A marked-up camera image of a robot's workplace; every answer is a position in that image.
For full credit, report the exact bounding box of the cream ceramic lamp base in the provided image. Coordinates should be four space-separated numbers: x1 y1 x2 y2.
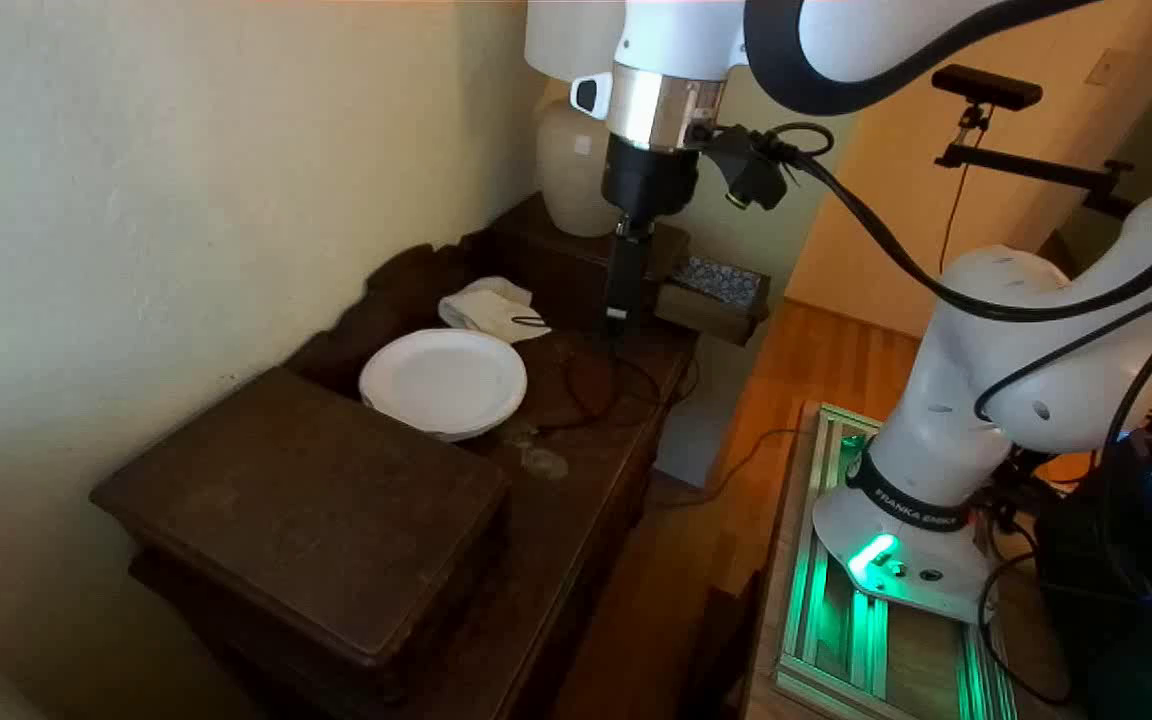
535 102 615 237

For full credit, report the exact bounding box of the dark wooden dresser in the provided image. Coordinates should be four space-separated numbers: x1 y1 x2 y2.
287 202 690 720

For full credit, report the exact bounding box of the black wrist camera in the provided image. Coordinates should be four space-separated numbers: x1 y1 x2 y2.
702 130 789 213

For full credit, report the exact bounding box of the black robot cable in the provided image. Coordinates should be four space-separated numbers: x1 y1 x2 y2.
689 121 1152 444

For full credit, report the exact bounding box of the thin floor cable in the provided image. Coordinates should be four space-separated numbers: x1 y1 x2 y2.
648 422 809 517

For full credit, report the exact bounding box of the dark wooden drawer box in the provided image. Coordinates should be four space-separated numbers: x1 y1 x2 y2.
93 373 511 720

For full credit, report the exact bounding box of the black camera on stand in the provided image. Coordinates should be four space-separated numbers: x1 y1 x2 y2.
929 62 1135 219

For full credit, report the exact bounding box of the small patterned box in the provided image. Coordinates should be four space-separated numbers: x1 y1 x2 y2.
657 256 766 346

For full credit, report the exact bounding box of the white round plate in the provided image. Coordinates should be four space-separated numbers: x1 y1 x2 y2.
359 329 526 440

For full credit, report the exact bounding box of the black computer with lights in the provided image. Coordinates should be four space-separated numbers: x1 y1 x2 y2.
1039 425 1152 720

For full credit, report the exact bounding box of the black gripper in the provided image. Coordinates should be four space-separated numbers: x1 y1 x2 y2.
599 137 698 336

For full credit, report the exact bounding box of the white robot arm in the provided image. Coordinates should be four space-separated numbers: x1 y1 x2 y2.
524 0 1152 620

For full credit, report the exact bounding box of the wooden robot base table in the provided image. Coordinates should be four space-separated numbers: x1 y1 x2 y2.
745 405 1078 720

